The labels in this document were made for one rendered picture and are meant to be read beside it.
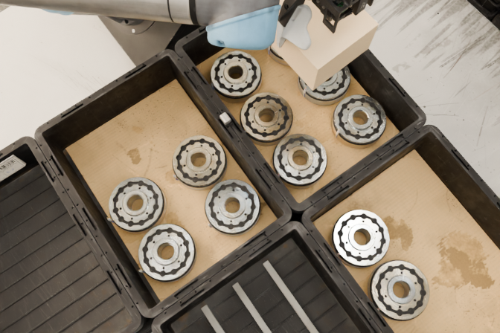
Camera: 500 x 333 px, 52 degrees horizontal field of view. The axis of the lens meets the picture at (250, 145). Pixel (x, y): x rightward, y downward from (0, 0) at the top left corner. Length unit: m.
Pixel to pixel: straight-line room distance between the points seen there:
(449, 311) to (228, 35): 0.68
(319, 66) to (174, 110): 0.39
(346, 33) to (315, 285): 0.45
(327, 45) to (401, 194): 0.37
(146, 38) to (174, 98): 0.18
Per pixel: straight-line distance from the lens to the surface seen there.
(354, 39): 0.80
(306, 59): 0.78
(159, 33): 1.15
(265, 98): 1.03
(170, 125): 1.05
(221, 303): 0.98
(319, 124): 1.04
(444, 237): 1.04
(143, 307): 0.89
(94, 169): 1.06
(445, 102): 1.27
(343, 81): 1.05
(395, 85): 1.01
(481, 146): 1.26
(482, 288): 1.05
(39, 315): 1.05
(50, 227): 1.06
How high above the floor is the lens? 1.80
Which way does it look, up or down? 72 degrees down
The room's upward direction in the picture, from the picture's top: 3 degrees counter-clockwise
